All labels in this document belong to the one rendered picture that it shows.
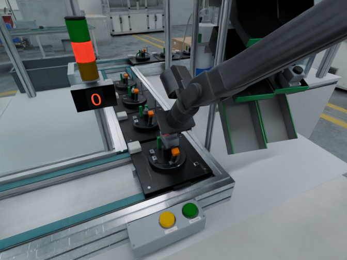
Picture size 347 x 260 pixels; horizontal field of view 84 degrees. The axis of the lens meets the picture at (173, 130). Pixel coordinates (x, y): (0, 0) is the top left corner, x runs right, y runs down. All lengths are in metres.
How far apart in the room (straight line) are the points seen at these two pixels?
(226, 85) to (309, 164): 0.73
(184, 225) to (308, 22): 0.49
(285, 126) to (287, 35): 0.59
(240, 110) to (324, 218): 0.45
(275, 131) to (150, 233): 0.59
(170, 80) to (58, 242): 0.48
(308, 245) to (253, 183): 0.24
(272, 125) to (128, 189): 0.60
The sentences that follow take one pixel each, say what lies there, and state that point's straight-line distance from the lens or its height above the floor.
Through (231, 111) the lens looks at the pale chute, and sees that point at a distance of 0.76.
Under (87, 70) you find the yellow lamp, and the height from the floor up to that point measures 1.29.
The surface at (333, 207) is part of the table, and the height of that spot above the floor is 0.86.
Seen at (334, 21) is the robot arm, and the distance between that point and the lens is 0.33.
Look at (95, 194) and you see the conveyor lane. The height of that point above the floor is 0.92.
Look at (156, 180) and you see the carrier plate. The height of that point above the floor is 0.97.
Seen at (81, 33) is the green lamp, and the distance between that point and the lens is 0.58.
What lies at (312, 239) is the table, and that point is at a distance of 0.78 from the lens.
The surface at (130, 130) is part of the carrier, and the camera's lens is 0.87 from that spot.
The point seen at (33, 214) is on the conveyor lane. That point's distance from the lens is 0.76.
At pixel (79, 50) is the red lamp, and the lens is 0.59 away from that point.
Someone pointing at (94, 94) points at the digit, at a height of 1.22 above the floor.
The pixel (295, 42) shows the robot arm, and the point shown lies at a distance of 0.33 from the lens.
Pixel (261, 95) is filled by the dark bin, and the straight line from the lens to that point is 0.65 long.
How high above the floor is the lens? 1.46
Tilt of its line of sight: 35 degrees down
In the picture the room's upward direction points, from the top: straight up
